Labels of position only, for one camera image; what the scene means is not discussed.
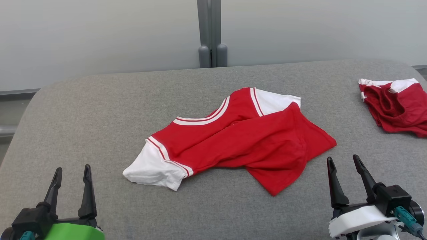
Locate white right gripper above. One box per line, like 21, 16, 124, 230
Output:
327, 154, 399, 239

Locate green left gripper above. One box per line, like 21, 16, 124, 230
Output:
43, 164, 106, 240

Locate red Bulls 23 shorts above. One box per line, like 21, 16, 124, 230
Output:
358, 78, 427, 138

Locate red white-sleeved Bulls jersey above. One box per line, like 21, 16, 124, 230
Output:
122, 87, 338, 197

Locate grey fabric sofa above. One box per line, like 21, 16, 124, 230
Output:
0, 59, 427, 240

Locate teal right camera plug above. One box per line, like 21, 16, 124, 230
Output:
394, 206, 423, 234

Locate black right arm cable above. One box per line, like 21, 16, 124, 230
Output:
399, 224, 427, 240

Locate grey metal floor rail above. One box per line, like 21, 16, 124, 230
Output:
0, 125, 18, 138

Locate grey partition post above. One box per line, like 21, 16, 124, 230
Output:
197, 0, 228, 68

